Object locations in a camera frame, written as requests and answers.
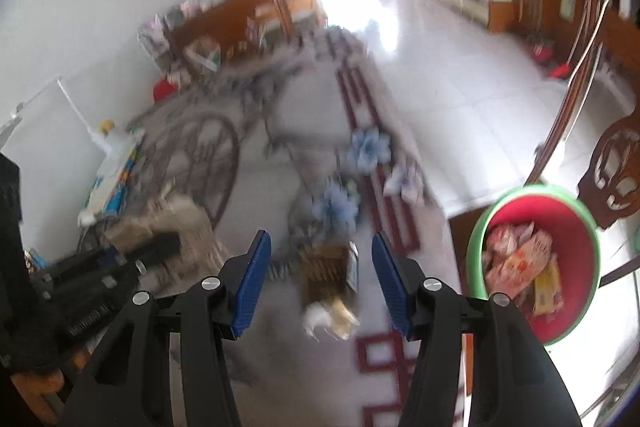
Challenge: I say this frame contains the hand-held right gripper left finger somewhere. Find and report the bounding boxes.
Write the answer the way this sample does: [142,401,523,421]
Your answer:
[60,229,272,427]

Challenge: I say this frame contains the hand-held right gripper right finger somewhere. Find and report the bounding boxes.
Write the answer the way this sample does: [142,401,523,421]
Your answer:
[371,232,583,427]

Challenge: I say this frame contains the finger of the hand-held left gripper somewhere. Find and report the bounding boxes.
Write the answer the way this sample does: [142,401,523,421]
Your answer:
[114,233,182,271]

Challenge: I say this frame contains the dark small box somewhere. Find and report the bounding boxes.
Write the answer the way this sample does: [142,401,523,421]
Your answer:
[297,242,362,343]

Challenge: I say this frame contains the yellow snack packet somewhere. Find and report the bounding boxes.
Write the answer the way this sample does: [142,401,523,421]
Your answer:
[532,257,564,315]

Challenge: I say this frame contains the green rimmed red trash bin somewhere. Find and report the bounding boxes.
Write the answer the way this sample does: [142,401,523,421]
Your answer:
[466,186,601,348]

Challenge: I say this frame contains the crumpled newspaper ball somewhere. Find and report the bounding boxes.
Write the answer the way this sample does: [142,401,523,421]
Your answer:
[105,194,221,288]

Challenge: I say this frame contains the stack of white papers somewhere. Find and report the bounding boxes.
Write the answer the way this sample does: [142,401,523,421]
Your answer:
[77,162,136,228]

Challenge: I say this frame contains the white desk lamp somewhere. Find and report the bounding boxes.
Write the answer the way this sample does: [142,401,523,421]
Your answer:
[0,77,146,188]

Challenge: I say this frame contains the wrappers inside basin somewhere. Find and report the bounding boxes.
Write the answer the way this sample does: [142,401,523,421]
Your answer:
[492,232,553,303]

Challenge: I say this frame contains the red bag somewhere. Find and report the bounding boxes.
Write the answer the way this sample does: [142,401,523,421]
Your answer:
[152,79,181,104]

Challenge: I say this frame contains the white metal rack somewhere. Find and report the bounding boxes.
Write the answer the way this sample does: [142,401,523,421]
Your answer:
[139,14,176,72]

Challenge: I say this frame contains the carved dark wooden chair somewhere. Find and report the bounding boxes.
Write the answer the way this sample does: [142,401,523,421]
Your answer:
[577,114,640,230]

